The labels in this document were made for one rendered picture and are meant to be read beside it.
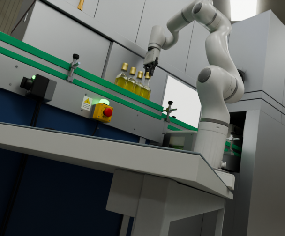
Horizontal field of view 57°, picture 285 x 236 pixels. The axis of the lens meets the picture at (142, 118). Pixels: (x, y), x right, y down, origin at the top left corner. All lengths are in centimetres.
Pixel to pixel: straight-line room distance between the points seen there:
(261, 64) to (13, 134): 209
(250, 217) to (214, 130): 111
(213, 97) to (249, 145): 109
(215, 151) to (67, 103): 64
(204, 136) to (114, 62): 81
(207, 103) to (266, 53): 135
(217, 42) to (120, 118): 57
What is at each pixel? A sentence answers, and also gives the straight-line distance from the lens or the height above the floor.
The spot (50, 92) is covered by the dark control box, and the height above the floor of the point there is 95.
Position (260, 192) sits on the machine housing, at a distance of 218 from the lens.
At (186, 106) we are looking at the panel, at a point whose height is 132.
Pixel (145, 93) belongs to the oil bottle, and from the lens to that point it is 156.
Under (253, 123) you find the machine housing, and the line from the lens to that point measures 217.
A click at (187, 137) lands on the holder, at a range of 138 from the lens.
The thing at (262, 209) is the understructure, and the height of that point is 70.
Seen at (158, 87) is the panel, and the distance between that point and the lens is 183.
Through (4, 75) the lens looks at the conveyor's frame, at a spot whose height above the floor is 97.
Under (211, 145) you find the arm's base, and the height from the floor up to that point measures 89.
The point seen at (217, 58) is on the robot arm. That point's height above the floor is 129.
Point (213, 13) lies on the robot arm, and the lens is 137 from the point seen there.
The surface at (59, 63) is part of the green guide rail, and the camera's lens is 120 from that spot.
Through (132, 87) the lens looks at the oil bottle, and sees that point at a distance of 151.
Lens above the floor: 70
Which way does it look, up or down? 14 degrees up
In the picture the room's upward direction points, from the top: 12 degrees clockwise
